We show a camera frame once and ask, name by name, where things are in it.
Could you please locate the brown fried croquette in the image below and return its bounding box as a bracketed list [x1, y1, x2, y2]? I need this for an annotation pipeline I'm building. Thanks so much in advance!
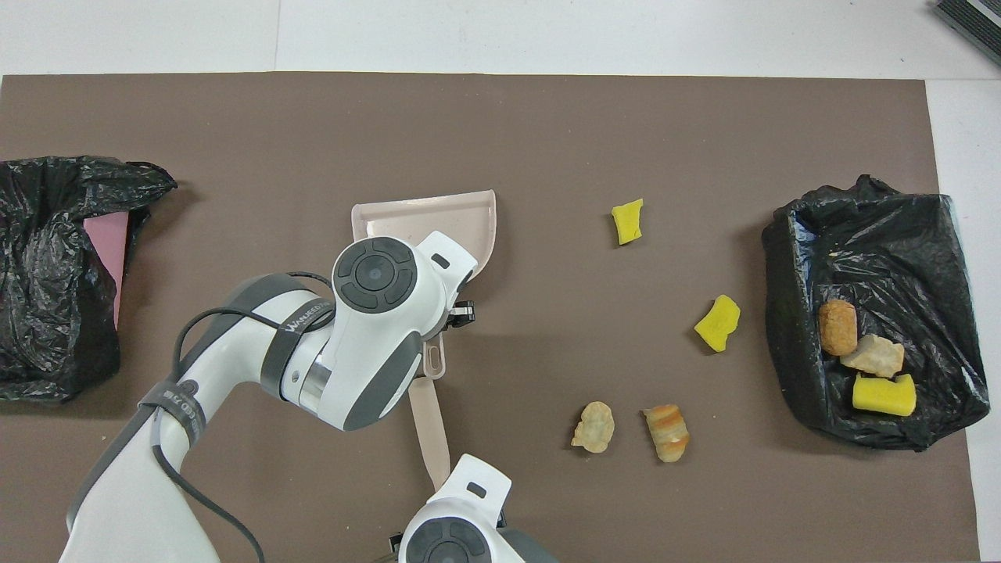
[818, 299, 859, 357]

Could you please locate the dark ribbed panel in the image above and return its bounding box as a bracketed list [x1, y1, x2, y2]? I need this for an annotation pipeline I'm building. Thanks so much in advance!
[932, 0, 1001, 67]

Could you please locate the beige plastic dustpan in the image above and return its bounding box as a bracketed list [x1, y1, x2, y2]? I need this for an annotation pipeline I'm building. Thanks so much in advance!
[351, 189, 498, 381]

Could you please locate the yellow sponge piece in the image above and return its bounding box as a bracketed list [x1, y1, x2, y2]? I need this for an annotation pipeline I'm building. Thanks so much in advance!
[852, 372, 917, 418]
[611, 198, 645, 246]
[694, 294, 741, 353]

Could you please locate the pale crusty bread chunk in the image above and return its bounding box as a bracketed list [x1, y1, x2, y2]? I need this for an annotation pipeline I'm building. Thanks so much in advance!
[841, 334, 906, 378]

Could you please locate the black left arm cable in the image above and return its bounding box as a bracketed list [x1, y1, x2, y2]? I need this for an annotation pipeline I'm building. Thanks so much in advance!
[149, 271, 337, 563]

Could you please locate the brown table mat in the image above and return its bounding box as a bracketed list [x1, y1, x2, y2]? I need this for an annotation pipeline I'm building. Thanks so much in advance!
[0, 72, 980, 563]

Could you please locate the pale bread piece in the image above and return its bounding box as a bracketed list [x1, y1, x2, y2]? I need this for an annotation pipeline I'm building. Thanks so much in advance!
[570, 401, 616, 454]

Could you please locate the pink trash bin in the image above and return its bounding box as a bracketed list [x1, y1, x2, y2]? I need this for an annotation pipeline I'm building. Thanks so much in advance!
[83, 211, 130, 329]

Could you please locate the striped orange bread roll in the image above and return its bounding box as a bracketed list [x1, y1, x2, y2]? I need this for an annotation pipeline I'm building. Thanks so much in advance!
[643, 403, 691, 464]

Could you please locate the black plastic trash bag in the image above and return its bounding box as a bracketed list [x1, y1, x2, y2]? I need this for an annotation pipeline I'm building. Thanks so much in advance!
[0, 156, 179, 403]
[762, 174, 992, 453]

